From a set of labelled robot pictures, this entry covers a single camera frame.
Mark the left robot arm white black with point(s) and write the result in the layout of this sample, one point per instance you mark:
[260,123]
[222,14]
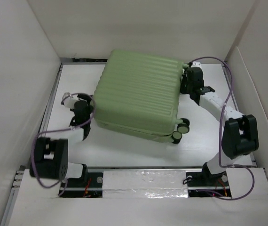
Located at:
[49,152]

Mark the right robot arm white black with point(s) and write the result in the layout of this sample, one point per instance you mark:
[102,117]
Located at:
[238,133]

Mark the silver tape strip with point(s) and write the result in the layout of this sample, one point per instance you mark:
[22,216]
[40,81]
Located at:
[154,184]

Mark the green suitcase with blue lining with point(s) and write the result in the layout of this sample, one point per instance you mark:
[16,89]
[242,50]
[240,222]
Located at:
[138,94]

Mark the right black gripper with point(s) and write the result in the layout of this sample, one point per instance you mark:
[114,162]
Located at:
[183,78]

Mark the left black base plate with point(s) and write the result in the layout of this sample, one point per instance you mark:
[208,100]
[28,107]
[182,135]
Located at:
[88,186]

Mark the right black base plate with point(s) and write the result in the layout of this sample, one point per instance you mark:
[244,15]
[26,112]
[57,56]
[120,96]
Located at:
[200,186]

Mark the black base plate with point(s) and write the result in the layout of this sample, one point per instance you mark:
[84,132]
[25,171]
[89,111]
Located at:
[200,186]
[88,186]

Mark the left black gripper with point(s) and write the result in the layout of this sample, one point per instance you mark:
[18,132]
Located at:
[88,99]

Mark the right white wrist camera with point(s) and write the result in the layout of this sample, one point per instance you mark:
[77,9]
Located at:
[195,64]

